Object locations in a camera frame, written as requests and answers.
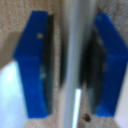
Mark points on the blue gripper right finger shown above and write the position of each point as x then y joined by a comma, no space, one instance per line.
111,66

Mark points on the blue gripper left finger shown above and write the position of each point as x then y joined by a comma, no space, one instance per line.
31,66

